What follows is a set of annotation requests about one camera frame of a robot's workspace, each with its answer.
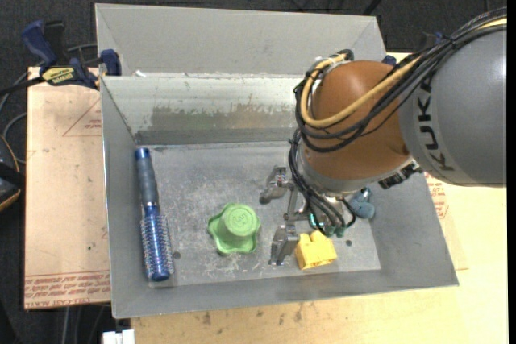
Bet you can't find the yellow toy brick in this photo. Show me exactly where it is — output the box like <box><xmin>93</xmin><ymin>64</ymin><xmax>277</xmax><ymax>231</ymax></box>
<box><xmin>293</xmin><ymin>230</ymin><xmax>339</xmax><ymax>271</ymax></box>

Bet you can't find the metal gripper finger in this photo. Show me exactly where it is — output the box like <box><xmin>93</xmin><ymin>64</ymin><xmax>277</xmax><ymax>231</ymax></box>
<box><xmin>259</xmin><ymin>165</ymin><xmax>295</xmax><ymax>205</ymax></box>
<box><xmin>268</xmin><ymin>226</ymin><xmax>302</xmax><ymax>267</ymax></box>

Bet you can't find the blue-grey small lump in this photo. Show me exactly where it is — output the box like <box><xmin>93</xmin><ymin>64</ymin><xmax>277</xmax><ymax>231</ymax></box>
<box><xmin>347</xmin><ymin>188</ymin><xmax>377</xmax><ymax>220</ymax></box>

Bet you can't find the green plastic cup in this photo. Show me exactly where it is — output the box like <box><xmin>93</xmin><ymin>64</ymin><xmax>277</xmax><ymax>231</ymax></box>
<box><xmin>206</xmin><ymin>202</ymin><xmax>262</xmax><ymax>257</ymax></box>

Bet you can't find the blue hairbrush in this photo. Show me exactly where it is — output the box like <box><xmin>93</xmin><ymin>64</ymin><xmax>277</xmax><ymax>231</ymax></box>
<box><xmin>135</xmin><ymin>147</ymin><xmax>176</xmax><ymax>282</ymax></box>

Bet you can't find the grey metal bin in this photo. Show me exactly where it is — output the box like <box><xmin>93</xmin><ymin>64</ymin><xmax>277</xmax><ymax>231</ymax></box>
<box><xmin>94</xmin><ymin>2</ymin><xmax>460</xmax><ymax>320</ymax></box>

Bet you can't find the brown cardboard board, red print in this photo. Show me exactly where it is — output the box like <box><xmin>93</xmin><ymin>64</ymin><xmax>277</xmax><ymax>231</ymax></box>
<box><xmin>23</xmin><ymin>66</ymin><xmax>471</xmax><ymax>311</ymax></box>

